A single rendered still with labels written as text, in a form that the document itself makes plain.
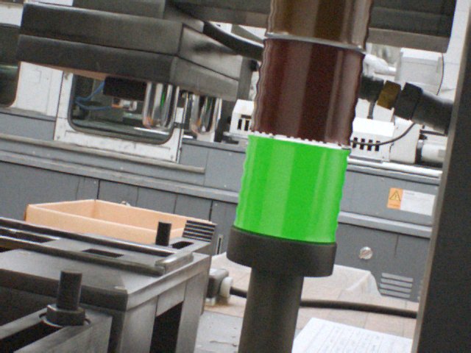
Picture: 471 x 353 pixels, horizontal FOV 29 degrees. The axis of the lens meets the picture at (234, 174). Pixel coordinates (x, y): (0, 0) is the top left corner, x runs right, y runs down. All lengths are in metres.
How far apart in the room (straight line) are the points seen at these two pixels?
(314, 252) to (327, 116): 0.05
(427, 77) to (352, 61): 4.99
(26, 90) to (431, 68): 2.42
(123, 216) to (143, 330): 2.94
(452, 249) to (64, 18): 0.26
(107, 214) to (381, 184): 1.98
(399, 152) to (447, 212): 4.70
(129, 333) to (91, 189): 4.97
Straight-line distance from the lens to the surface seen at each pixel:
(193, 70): 0.57
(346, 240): 5.08
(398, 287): 5.08
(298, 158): 0.32
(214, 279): 0.94
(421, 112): 0.65
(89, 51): 0.54
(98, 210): 3.53
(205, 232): 0.87
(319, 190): 0.32
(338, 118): 0.32
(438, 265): 0.52
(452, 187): 0.52
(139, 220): 3.47
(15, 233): 0.69
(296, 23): 0.32
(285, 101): 0.32
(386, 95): 0.66
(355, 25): 0.32
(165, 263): 0.59
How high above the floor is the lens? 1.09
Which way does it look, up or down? 3 degrees down
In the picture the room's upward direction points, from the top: 9 degrees clockwise
